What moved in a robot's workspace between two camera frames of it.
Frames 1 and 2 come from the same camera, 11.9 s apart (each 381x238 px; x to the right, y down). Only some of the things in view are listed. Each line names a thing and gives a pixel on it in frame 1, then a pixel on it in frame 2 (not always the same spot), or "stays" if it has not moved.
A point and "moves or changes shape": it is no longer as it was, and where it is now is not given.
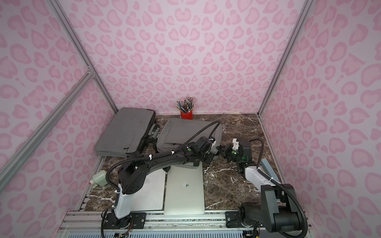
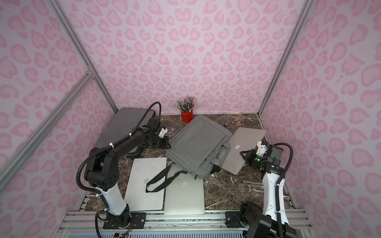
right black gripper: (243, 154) to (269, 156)
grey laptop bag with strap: (175, 132) moves or changes shape
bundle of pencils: (187, 105) stays
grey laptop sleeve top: (124, 135) stays
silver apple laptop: (151, 196) stays
